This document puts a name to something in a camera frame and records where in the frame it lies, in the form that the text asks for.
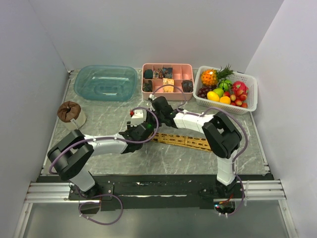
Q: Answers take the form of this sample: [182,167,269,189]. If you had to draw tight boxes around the yellow beetle print tie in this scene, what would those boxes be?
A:
[152,133,211,152]

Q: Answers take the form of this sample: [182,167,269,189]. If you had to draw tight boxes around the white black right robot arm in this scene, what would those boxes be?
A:
[149,94,242,198]

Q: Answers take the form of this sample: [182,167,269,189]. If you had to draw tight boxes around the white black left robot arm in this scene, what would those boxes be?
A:
[47,122,158,199]

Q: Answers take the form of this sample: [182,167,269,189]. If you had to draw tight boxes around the black rolled tie left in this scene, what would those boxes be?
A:
[142,80,153,92]

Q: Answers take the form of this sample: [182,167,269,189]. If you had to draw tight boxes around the yellow rolled tie in box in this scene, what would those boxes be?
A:
[162,78,174,93]

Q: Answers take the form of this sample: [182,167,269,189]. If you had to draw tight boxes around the pink divided organizer box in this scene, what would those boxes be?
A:
[141,63,194,101]

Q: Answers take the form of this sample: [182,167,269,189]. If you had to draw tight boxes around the dark rolled tie right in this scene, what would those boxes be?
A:
[181,80,194,93]

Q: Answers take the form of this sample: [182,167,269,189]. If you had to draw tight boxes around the multicolour patterned rolled tie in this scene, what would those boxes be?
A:
[153,68,163,79]

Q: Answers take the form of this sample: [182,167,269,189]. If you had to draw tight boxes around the blue patterned rolled tie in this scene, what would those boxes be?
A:
[162,67,173,79]

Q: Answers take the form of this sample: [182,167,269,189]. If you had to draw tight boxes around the purple toy grapes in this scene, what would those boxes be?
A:
[198,85,216,99]

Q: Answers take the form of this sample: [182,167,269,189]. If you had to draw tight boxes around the dark green rolled tie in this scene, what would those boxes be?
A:
[143,69,154,79]

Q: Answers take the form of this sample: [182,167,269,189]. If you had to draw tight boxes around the yellow toy mango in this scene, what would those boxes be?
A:
[207,91,220,102]

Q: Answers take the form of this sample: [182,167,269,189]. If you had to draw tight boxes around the orange toy pineapple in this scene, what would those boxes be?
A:
[200,64,235,86]

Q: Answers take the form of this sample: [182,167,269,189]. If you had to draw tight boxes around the lime green toy fruit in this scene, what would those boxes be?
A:
[213,88,224,98]

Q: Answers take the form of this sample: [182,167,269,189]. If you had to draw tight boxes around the orange toy fruit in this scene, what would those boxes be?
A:
[219,96,231,105]

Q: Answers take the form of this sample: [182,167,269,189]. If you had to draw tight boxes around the teal transparent plastic tub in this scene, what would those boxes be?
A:
[74,65,138,102]

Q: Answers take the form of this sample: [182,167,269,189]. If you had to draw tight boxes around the brown white rolled cloth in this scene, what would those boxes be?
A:
[57,101,87,130]

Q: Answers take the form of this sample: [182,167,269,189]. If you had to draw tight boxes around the pink toy dragon fruit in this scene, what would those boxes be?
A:
[232,81,249,96]

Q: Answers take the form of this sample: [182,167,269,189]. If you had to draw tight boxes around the white plastic fruit basket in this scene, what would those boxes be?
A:
[193,66,258,115]

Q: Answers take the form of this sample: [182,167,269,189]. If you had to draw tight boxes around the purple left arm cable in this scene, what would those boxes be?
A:
[49,107,159,226]

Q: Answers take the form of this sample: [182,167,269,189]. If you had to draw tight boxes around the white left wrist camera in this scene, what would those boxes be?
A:
[130,109,147,127]

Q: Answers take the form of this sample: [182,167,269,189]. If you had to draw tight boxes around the black aluminium mounting rail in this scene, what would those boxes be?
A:
[25,174,286,211]

